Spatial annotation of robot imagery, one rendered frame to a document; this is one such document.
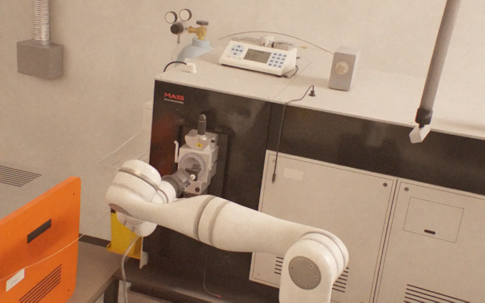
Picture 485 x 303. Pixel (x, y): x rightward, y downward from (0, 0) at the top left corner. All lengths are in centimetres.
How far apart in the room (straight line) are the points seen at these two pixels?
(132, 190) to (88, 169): 236
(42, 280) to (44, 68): 166
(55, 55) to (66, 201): 158
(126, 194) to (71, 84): 229
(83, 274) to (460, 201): 126
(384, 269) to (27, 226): 106
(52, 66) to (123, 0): 52
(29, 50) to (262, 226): 246
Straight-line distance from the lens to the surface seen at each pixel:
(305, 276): 109
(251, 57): 224
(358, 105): 196
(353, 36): 297
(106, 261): 237
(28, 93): 368
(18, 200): 186
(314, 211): 197
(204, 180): 194
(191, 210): 119
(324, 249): 109
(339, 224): 198
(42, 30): 344
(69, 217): 201
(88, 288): 223
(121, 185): 128
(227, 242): 117
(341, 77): 210
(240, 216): 116
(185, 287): 219
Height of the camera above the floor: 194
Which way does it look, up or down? 20 degrees down
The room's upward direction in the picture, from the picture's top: 7 degrees clockwise
